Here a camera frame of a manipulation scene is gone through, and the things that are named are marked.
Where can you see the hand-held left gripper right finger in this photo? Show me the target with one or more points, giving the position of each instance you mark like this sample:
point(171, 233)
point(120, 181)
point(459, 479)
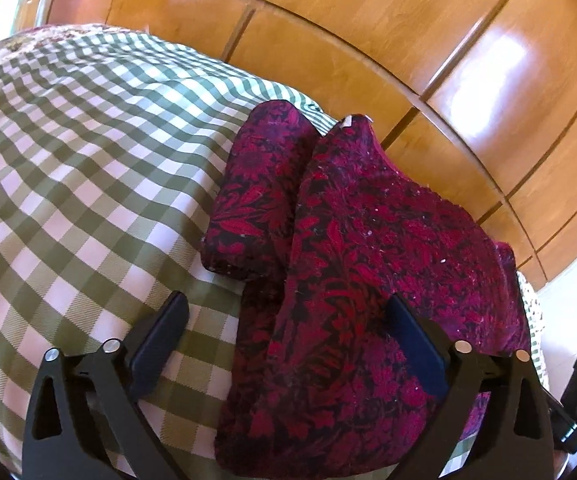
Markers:
point(418, 347)

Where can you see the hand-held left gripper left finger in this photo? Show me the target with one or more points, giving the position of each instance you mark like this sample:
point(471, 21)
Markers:
point(161, 342)

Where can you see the red floral knit sweater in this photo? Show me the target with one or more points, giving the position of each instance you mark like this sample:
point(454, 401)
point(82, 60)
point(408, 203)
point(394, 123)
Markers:
point(363, 240)

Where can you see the green checkered floral bed blanket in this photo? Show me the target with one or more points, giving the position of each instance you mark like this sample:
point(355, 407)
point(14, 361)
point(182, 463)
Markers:
point(83, 170)

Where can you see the wooden panelled wardrobe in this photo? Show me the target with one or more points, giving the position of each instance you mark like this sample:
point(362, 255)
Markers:
point(418, 35)

